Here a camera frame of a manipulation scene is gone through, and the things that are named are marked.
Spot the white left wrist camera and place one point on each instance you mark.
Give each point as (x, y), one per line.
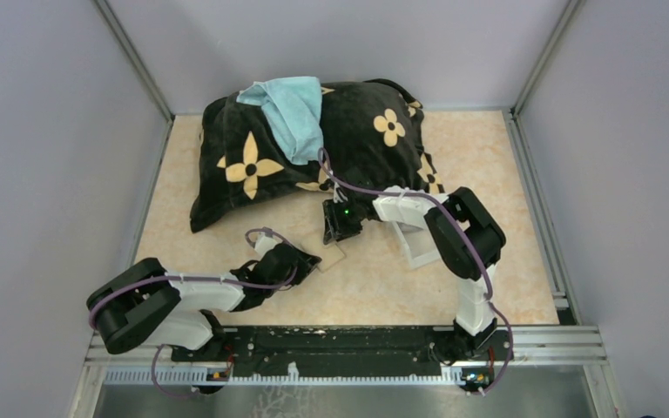
(264, 243)

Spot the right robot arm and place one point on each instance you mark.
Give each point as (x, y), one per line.
(467, 238)

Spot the light blue towel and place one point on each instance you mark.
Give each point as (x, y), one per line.
(292, 107)

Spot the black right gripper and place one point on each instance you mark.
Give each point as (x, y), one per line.
(334, 229)

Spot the beige card holder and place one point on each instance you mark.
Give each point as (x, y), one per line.
(330, 254)

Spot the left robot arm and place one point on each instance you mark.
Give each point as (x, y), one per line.
(148, 304)

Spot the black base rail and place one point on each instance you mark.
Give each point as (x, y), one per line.
(347, 352)

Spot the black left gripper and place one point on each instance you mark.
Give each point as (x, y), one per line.
(305, 264)

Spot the black pillow with yellow flowers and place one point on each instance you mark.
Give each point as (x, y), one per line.
(372, 138)

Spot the white plastic tray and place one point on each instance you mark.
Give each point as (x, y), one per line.
(417, 245)

